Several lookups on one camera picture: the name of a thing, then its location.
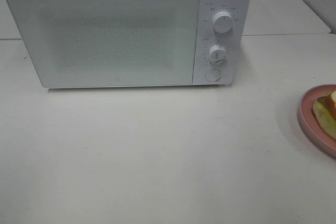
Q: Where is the white bread sandwich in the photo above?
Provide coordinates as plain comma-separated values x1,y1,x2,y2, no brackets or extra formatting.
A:
312,91,335,140

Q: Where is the pink round plate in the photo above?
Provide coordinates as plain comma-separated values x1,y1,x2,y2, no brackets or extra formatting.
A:
298,84,335,158

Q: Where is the round door release button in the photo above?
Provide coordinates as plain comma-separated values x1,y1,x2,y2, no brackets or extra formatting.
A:
205,69,221,81

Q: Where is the upper white control knob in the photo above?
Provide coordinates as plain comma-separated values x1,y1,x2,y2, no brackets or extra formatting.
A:
212,10,233,34

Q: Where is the white timer knob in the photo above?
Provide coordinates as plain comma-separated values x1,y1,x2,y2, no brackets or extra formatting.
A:
208,45,228,64

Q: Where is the white microwave door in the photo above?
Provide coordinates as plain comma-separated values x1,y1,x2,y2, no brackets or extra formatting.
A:
7,0,198,88

